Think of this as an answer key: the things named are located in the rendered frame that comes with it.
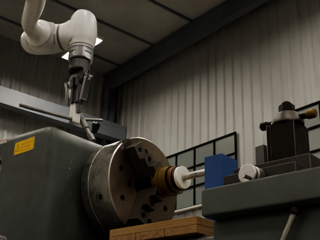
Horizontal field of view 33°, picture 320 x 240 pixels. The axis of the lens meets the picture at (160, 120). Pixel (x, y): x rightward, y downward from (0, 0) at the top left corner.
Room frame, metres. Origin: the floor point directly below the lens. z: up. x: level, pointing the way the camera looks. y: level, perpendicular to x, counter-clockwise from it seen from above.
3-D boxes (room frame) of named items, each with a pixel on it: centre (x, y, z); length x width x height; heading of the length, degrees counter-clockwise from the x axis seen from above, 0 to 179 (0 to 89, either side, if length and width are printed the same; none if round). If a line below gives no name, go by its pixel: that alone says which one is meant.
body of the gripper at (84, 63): (1.71, 0.29, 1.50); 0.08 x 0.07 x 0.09; 48
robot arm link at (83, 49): (1.71, 0.29, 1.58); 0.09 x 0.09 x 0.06
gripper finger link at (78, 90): (1.70, 0.28, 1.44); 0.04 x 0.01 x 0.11; 138
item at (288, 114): (1.21, -0.31, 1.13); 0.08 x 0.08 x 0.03
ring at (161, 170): (1.57, -0.03, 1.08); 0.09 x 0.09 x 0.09; 48
